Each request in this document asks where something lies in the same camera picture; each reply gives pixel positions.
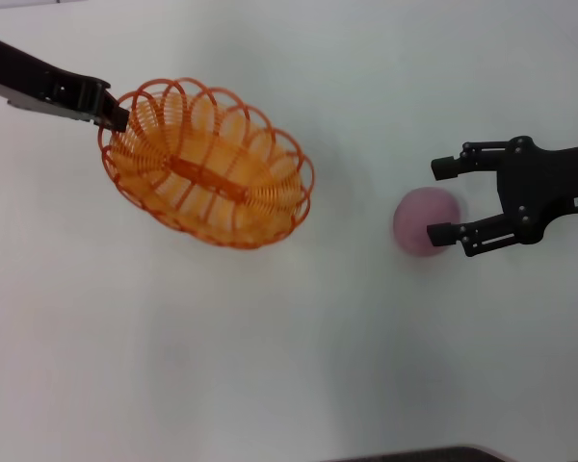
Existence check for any dark robot torso edge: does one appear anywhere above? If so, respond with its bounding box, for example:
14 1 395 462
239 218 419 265
318 445 510 462

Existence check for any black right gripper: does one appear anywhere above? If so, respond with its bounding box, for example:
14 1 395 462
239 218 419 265
426 136 578 259

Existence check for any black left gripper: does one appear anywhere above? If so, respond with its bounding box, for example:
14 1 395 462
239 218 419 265
0 32 129 134

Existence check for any pink toy peach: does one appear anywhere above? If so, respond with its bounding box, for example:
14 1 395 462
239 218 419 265
392 187 463 259

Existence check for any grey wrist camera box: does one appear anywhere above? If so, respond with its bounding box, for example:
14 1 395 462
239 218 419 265
0 76 93 124

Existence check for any orange plastic wire basket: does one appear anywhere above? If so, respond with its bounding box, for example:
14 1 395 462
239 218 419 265
97 75 317 250

